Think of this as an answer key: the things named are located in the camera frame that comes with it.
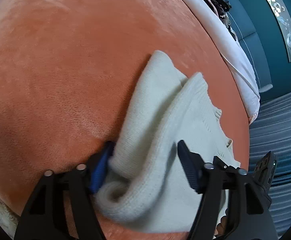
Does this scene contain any pale pink duvet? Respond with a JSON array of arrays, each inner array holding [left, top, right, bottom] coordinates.
[[182, 0, 260, 124]]

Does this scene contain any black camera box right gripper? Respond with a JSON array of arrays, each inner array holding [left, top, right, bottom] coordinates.
[[252, 151, 278, 193]]

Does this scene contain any blue grey curtain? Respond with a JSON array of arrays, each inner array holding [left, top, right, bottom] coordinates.
[[248, 93, 291, 237]]

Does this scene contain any blue upholstered headboard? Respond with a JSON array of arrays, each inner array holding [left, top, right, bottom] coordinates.
[[227, 0, 273, 93]]

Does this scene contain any orange plush blanket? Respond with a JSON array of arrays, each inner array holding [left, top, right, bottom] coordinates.
[[0, 0, 251, 240]]

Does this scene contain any cream fluffy rug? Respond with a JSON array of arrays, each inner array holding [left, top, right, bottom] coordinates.
[[0, 199, 19, 239]]

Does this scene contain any cream knitted sweater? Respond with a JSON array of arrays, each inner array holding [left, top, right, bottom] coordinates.
[[96, 50, 240, 233]]

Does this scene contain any dark clothes pile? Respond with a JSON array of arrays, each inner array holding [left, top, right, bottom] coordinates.
[[204, 0, 238, 41]]

